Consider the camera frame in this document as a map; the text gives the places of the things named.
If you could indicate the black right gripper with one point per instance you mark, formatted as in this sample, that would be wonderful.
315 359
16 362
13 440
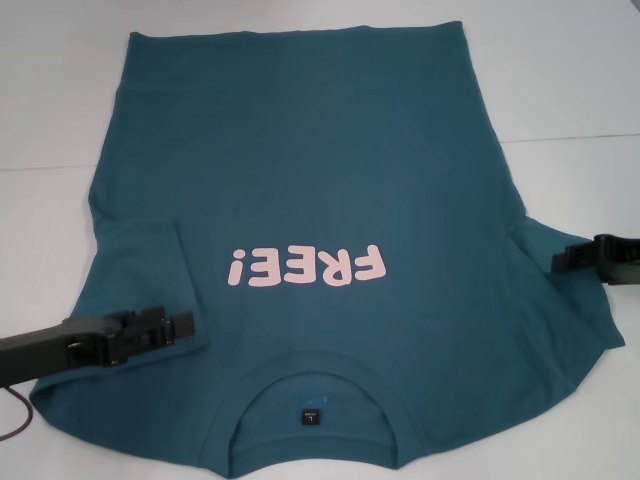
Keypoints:
622 260

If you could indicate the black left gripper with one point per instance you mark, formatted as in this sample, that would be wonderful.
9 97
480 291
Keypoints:
35 352

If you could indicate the teal t-shirt with pink print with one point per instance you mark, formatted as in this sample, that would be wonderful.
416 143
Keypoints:
320 175

